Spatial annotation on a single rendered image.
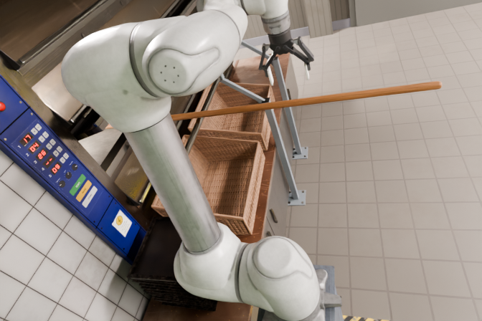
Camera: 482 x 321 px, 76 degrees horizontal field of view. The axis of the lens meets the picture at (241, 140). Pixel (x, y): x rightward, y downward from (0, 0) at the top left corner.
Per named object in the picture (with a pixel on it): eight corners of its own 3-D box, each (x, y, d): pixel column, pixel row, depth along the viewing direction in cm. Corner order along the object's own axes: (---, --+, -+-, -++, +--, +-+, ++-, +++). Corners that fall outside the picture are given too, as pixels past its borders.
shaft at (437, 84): (440, 85, 114) (441, 79, 112) (442, 90, 112) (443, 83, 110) (83, 129, 172) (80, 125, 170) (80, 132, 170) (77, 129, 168)
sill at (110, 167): (100, 178, 141) (95, 173, 139) (205, 16, 267) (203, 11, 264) (110, 178, 139) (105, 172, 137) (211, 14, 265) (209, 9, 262)
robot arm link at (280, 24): (287, 16, 95) (290, 34, 99) (289, 3, 101) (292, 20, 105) (258, 21, 98) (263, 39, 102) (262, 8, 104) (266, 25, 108)
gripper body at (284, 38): (264, 36, 102) (270, 60, 108) (290, 31, 99) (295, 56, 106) (266, 26, 107) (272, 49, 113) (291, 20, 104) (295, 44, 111)
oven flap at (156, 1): (69, 126, 121) (20, 90, 111) (198, -23, 246) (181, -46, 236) (75, 122, 118) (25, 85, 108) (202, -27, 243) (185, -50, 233)
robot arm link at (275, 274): (318, 328, 79) (304, 293, 66) (252, 316, 86) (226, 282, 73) (323, 266, 90) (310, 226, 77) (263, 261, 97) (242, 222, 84)
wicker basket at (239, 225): (171, 236, 176) (148, 207, 159) (199, 162, 216) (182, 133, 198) (253, 236, 160) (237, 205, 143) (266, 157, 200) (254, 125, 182)
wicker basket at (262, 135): (201, 157, 219) (185, 128, 201) (219, 108, 258) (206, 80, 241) (268, 151, 203) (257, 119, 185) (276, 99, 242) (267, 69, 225)
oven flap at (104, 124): (103, 131, 118) (72, 143, 127) (216, -22, 243) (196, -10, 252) (98, 126, 117) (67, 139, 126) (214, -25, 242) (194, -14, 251)
